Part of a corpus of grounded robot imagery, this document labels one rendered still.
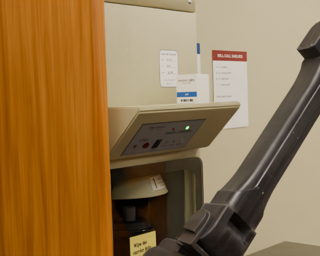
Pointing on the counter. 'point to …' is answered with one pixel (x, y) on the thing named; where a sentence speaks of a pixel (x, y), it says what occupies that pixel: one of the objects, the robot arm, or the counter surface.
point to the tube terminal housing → (146, 62)
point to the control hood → (140, 113)
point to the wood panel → (49, 129)
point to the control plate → (141, 138)
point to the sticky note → (142, 243)
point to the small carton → (192, 88)
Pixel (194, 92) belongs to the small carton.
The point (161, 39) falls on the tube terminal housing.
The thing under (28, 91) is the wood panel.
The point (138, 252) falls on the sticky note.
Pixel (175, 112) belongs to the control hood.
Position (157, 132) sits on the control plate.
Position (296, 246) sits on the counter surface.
